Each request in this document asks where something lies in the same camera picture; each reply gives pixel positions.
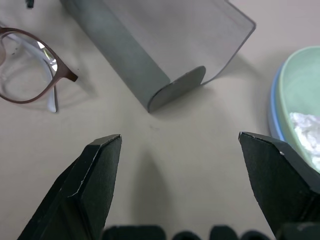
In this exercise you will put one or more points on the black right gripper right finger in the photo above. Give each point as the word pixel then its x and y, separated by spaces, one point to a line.
pixel 280 180

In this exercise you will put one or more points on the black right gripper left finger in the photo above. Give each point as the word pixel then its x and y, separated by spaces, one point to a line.
pixel 85 190

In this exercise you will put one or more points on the grey open glasses case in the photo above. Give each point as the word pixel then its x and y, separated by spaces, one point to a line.
pixel 160 45

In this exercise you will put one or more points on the blue plate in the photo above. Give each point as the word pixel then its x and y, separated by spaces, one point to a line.
pixel 274 110

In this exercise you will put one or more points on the light green bowl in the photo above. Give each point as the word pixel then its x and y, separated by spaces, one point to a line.
pixel 302 100

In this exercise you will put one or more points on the brown framed eyeglasses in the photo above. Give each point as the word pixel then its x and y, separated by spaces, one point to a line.
pixel 32 67

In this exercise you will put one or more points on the small black object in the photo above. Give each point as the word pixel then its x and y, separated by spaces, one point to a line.
pixel 29 3

